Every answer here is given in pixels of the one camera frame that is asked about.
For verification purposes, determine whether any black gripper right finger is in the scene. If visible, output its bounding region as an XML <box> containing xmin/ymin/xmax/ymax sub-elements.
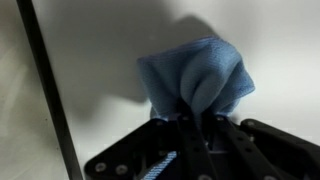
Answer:
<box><xmin>203</xmin><ymin>113</ymin><xmax>320</xmax><ymax>180</ymax></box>

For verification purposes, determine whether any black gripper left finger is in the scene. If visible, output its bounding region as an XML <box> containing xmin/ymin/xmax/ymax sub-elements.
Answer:
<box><xmin>83</xmin><ymin>101</ymin><xmax>219</xmax><ymax>180</ymax></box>

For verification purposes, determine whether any black framed whiteboard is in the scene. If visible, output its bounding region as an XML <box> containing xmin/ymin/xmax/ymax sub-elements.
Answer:
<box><xmin>15</xmin><ymin>0</ymin><xmax>320</xmax><ymax>180</ymax></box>

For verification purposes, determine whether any blue microfibre cloth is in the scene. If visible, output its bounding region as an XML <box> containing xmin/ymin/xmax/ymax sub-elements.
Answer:
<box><xmin>137</xmin><ymin>35</ymin><xmax>257</xmax><ymax>123</ymax></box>

